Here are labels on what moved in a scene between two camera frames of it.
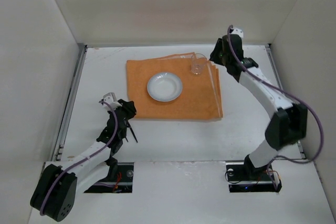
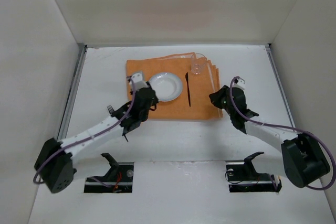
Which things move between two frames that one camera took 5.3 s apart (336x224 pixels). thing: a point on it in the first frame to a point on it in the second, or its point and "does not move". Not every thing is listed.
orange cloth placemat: (200, 98) does not move
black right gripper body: (217, 54) to (219, 99)
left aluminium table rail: (59, 147) does not move
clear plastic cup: (198, 61) does not move
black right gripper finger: (216, 54) to (219, 98)
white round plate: (164, 86) does not move
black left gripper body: (126, 120) to (148, 96)
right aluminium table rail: (279, 83) does not move
